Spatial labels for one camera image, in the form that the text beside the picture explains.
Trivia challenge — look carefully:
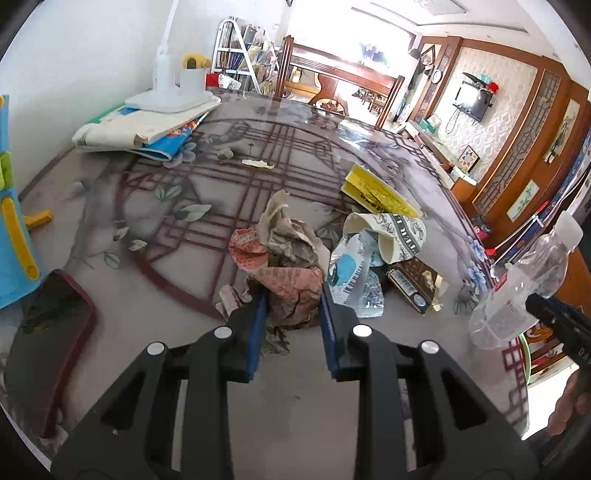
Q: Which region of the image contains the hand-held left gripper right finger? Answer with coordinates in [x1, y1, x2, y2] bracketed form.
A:
[320, 281, 539, 480]

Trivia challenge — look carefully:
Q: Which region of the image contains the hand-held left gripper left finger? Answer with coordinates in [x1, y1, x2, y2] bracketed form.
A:
[51, 288, 269, 480]

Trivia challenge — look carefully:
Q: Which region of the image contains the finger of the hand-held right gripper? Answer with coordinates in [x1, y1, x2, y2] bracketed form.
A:
[525, 294, 591, 370]

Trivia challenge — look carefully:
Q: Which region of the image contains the clear plastic bottle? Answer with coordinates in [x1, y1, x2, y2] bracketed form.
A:
[468, 211, 583, 350]

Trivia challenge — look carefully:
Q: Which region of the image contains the reddish brown wrapper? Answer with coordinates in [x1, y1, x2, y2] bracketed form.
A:
[217, 265, 324, 356]

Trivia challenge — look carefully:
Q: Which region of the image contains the person's right hand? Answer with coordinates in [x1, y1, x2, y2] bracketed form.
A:
[549, 371, 586, 437]

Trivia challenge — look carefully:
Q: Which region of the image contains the blue white plastic wrapper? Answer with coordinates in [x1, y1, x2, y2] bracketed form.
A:
[327, 231, 385, 319]

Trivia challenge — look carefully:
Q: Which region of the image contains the red crumpled wrapper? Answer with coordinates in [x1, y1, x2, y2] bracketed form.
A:
[228, 227, 269, 271]

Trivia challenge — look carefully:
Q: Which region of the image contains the dark brown box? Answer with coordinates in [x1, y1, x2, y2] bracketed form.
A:
[385, 256, 448, 315]

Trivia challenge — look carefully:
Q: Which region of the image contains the beige crumpled paper bag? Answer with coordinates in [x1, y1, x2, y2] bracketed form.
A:
[256, 189, 331, 273]

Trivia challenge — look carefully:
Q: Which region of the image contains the patterned paper cup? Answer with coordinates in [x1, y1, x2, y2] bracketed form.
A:
[342, 212, 428, 265]

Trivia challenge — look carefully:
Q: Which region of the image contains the yellow cardboard box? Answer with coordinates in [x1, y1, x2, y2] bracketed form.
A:
[341, 165, 423, 219]

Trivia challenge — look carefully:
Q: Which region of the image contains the phone with red case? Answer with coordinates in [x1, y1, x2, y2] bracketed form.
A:
[7, 270, 98, 439]

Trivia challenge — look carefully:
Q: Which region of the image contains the low television cabinet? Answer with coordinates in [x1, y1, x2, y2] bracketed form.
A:
[397, 117, 478, 204]

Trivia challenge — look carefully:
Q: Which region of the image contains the blue plastic toy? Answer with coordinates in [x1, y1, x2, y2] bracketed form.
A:
[0, 95, 42, 310]

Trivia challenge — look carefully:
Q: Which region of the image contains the white cup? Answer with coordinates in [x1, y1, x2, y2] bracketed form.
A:
[179, 67, 207, 90]

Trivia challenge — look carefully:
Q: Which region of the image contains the white desk lamp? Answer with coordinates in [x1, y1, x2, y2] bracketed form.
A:
[124, 0, 222, 112]

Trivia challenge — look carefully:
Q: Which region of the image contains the wooden bench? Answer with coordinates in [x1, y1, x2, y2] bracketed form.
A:
[277, 36, 406, 127]

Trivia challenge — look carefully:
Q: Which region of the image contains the white stepladder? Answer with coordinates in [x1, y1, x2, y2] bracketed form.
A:
[211, 17, 264, 90]

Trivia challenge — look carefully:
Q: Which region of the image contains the framed wall picture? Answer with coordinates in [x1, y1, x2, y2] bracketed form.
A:
[507, 180, 540, 220]

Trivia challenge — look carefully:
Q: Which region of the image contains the wall television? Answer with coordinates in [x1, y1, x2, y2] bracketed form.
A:
[454, 80, 490, 121]

